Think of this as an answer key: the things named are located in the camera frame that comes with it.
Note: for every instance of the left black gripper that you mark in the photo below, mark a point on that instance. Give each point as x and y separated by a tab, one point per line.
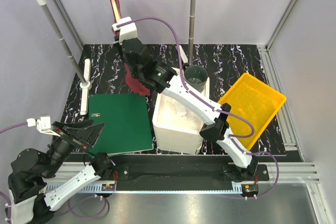
82	137

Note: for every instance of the maroon tank top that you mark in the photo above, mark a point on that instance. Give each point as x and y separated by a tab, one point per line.
135	85

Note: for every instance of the beige wooden clothes hanger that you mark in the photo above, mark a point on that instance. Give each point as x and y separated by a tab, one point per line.
115	4

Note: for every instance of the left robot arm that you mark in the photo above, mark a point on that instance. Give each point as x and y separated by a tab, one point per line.
28	203

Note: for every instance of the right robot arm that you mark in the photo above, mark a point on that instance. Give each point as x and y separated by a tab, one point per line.
161	78

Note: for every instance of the green binder folder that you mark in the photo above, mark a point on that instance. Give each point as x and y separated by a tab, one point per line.
127	125

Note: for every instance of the dark green mug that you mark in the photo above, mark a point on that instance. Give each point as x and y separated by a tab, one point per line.
196	76

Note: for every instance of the white styrofoam box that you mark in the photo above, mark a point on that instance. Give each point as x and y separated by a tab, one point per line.
176	127

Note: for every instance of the yellow plastic bin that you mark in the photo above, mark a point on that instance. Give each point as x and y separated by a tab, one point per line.
254	101

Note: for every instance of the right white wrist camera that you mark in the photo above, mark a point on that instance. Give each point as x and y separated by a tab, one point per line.
126	29

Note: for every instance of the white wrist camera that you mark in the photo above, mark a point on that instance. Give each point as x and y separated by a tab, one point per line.
42	124
126	29

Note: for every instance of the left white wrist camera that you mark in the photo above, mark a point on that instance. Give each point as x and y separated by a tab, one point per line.
42	124

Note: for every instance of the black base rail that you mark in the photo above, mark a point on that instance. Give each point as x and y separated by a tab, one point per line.
148	173

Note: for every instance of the aluminium frame post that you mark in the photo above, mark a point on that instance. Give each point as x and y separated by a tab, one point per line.
291	5

